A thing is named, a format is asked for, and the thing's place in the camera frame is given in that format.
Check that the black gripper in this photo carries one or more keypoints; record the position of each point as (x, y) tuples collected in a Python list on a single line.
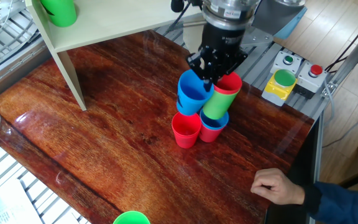
[(222, 39)]

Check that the green plastic cup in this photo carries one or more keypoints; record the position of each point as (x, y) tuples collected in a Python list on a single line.
[(219, 104), (59, 12)]

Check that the blue plastic cup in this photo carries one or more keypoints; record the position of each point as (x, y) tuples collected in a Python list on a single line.
[(221, 124), (190, 99)]

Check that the forearm in blue sleeve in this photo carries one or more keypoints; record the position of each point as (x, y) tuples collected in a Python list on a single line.
[(340, 202)]

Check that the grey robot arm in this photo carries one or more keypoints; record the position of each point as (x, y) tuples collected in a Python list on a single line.
[(232, 12)]

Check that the cream wooden shelf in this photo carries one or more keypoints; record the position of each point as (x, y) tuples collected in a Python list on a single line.
[(104, 25)]

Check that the person's hand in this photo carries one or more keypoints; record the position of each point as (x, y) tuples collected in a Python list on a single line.
[(278, 188)]

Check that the yellow box big green button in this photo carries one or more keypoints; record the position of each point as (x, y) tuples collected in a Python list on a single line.
[(278, 87)]

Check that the grey box small green button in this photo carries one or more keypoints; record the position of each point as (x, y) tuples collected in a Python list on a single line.
[(286, 62)]

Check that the grey box red button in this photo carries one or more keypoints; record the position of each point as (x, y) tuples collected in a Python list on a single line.
[(311, 79)]

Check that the green cup at bottom edge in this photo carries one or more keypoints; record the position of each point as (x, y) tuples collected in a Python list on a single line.
[(131, 218)]

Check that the white paper sheet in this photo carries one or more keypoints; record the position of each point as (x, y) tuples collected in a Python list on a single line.
[(5, 208)]

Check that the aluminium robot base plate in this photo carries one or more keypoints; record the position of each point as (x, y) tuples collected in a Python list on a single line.
[(256, 39)]

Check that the aluminium frame post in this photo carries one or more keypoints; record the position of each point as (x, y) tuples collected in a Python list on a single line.
[(353, 56)]

